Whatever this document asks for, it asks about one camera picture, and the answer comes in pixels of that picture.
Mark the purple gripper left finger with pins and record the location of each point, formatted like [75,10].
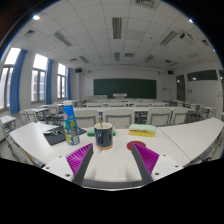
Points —
[78,162]

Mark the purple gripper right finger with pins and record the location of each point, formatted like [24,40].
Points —
[146,160]

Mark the red round coaster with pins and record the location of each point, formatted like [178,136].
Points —
[131,144]

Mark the blue plastic bottle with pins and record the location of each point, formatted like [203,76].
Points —
[70,124]

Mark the yellow green sponge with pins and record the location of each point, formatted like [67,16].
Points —
[142,130]

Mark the green sponge behind mug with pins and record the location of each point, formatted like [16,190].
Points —
[91,132]

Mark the dark blue mug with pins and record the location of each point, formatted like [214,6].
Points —
[103,136]

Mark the black clip on notebook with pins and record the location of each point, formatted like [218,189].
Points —
[54,132]

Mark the white chair left centre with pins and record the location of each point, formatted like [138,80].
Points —
[86,118]

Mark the white chair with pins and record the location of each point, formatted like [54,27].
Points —
[159,116]
[119,118]
[86,118]

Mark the white chair right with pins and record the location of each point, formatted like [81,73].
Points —
[159,116]

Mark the stick in mug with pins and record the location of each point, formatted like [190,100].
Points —
[100,121]

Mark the green chalkboard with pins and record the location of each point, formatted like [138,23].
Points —
[133,88]

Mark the blue curtain middle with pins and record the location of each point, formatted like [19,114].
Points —
[48,95]

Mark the blue curtain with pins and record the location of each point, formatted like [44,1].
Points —
[48,95]
[15,82]

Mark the blue curtain left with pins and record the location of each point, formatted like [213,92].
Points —
[15,82]

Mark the ceiling projector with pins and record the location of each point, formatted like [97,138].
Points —
[186,37]

